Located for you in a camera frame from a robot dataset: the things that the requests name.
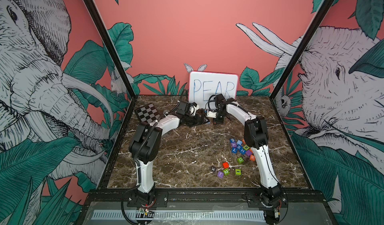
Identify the pink framed whiteboard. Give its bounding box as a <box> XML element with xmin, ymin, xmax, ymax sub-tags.
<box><xmin>188</xmin><ymin>71</ymin><xmax>239</xmax><ymax>107</ymax></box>

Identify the green I letter block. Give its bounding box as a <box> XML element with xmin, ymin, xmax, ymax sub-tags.
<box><xmin>235</xmin><ymin>169</ymin><xmax>242</xmax><ymax>176</ymax></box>

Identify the black white checkered board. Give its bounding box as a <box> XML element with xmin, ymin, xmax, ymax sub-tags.
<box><xmin>134</xmin><ymin>103</ymin><xmax>161</xmax><ymax>123</ymax></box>

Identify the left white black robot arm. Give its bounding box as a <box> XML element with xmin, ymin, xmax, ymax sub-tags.
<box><xmin>129</xmin><ymin>101</ymin><xmax>209</xmax><ymax>195</ymax></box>

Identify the black frame post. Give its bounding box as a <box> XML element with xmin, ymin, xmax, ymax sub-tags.
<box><xmin>269</xmin><ymin>0</ymin><xmax>335</xmax><ymax>101</ymax></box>
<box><xmin>83</xmin><ymin>0</ymin><xmax>138</xmax><ymax>99</ymax></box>

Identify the black frame post left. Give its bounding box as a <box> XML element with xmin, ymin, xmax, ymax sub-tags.
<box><xmin>83</xmin><ymin>0</ymin><xmax>138</xmax><ymax>99</ymax></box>

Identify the green D letter block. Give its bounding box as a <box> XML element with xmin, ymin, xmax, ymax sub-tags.
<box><xmin>237</xmin><ymin>157</ymin><xmax>244</xmax><ymax>164</ymax></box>

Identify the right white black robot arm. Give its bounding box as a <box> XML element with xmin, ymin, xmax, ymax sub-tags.
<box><xmin>207</xmin><ymin>94</ymin><xmax>283</xmax><ymax>203</ymax></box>

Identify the green N letter block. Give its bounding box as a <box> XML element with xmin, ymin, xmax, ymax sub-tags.
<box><xmin>223</xmin><ymin>169</ymin><xmax>230</xmax><ymax>176</ymax></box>

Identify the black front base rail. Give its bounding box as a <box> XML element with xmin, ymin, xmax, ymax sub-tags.
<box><xmin>84</xmin><ymin>188</ymin><xmax>326</xmax><ymax>210</ymax></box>

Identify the black frame post right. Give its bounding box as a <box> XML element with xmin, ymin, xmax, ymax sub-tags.
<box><xmin>269</xmin><ymin>0</ymin><xmax>335</xmax><ymax>101</ymax></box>

